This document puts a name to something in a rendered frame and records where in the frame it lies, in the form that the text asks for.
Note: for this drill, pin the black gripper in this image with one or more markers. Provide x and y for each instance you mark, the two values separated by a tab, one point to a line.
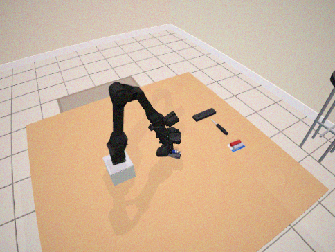
165	149

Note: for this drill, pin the black screwdriver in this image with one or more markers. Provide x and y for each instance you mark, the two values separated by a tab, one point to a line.
221	128

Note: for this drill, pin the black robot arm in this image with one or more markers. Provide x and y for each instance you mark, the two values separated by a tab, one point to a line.
120	94

